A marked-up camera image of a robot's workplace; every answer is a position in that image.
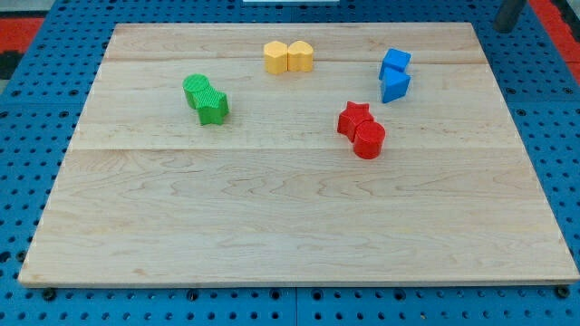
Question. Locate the grey robot arm rod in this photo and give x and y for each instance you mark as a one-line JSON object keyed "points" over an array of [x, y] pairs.
{"points": [[507, 15]]}

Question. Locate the blue triangle block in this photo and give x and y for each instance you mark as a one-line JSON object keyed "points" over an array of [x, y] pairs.
{"points": [[394, 85]]}

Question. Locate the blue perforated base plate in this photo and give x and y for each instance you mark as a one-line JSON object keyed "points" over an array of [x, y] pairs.
{"points": [[43, 101]]}

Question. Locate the green star block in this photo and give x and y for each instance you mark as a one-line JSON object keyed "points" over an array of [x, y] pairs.
{"points": [[211, 106]]}

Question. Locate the blue cube block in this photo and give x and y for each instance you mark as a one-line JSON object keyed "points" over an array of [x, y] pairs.
{"points": [[394, 59]]}

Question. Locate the wooden board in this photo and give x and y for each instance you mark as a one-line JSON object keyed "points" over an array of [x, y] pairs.
{"points": [[147, 197]]}

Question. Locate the green cylinder block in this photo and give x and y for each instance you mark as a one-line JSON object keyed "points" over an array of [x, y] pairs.
{"points": [[195, 87]]}

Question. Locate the red cylinder block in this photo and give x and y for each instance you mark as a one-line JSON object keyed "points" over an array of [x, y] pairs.
{"points": [[368, 139]]}

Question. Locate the yellow heart block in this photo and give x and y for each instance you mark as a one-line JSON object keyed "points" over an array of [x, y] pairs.
{"points": [[300, 57]]}

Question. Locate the red star block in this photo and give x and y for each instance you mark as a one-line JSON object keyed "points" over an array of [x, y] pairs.
{"points": [[351, 117]]}

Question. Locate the yellow hexagon block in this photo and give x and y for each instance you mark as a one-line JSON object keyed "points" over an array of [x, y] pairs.
{"points": [[275, 56]]}

